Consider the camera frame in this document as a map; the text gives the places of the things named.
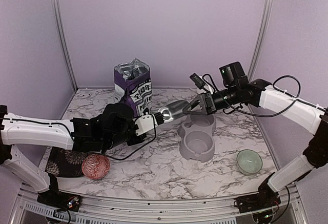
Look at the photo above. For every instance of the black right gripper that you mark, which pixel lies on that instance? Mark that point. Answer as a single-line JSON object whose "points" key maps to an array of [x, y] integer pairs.
{"points": [[202, 98]]}

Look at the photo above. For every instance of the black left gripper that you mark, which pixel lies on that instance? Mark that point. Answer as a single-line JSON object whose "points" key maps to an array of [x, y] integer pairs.
{"points": [[141, 140]]}

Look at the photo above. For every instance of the silver metal scoop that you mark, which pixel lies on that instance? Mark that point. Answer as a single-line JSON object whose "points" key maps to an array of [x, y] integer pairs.
{"points": [[173, 110]]}

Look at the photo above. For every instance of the grey double pet bowl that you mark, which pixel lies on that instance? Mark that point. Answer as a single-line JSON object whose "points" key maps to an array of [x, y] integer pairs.
{"points": [[196, 133]]}

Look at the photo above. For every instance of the purple puppy food bag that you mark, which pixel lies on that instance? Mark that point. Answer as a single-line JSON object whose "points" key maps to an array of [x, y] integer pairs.
{"points": [[133, 86]]}

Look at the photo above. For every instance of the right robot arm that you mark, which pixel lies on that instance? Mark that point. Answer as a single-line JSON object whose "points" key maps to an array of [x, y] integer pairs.
{"points": [[262, 94]]}

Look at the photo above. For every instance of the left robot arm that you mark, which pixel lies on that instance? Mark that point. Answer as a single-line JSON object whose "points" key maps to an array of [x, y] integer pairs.
{"points": [[76, 134]]}

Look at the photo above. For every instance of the red patterned ceramic bowl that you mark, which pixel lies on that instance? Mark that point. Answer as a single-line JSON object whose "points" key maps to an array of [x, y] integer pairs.
{"points": [[95, 166]]}

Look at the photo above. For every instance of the black floral square plate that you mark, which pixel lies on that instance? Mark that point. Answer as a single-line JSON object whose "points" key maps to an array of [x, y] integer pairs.
{"points": [[65, 163]]}

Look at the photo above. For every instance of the pale green glass bowl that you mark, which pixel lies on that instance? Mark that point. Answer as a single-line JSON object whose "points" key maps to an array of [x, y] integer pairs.
{"points": [[249, 162]]}

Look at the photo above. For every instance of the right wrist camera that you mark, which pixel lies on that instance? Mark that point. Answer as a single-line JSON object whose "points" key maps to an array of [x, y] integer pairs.
{"points": [[202, 85]]}

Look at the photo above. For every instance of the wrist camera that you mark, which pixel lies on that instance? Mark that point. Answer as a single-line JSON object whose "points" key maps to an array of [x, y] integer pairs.
{"points": [[202, 85], [148, 122]]}

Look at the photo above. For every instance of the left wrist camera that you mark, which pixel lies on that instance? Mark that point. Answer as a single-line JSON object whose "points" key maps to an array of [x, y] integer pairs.
{"points": [[148, 122]]}

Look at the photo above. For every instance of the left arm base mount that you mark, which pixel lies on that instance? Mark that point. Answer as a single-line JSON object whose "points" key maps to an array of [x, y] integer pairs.
{"points": [[56, 198]]}

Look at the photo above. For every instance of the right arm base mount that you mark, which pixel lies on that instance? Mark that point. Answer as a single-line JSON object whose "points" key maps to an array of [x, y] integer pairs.
{"points": [[264, 198]]}

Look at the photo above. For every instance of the aluminium front frame rail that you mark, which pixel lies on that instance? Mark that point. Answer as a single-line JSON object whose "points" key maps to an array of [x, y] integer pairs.
{"points": [[98, 209]]}

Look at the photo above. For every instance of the aluminium right corner post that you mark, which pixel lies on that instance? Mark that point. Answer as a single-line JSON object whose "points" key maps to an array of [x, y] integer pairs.
{"points": [[266, 14]]}

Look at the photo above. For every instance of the aluminium corner post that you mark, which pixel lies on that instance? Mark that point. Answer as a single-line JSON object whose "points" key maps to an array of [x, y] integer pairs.
{"points": [[266, 14], [63, 44]]}

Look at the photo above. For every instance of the aluminium left corner post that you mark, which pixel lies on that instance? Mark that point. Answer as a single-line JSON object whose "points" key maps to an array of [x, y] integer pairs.
{"points": [[63, 44]]}

